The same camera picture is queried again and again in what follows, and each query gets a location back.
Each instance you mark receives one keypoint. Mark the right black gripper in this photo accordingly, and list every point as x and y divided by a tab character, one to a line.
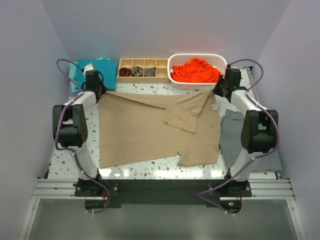
216	90

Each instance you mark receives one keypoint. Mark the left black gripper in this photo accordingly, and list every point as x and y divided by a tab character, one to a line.
103	90

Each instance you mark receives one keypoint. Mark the beige t shirt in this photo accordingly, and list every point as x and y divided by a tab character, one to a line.
142	127

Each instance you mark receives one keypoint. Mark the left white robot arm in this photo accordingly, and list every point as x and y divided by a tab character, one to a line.
70	131

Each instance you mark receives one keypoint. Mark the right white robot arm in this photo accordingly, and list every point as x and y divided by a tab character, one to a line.
259	135

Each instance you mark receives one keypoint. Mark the white plastic laundry basket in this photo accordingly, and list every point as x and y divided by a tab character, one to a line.
217	61

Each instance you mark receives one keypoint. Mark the red black rolled socks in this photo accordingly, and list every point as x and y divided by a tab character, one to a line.
125	72

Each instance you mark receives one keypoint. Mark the folded light turquoise shirt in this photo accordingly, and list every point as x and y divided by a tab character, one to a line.
72	75

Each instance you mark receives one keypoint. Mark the orange t shirt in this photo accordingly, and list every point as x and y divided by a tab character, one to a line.
197	70

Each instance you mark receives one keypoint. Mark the patterned rolled socks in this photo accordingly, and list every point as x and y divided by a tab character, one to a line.
137	71

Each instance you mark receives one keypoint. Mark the grey folded cloth piece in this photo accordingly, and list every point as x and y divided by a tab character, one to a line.
151	72

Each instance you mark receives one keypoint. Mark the folded grey t shirt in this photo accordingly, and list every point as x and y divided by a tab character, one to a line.
230	144

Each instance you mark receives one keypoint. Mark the wooden compartment organizer tray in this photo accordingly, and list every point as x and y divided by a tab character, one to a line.
160	64

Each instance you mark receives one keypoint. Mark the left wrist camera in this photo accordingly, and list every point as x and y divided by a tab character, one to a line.
88	67

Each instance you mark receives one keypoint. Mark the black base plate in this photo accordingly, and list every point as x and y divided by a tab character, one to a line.
112	193

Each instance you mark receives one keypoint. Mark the aluminium rail frame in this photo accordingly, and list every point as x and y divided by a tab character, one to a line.
56	214

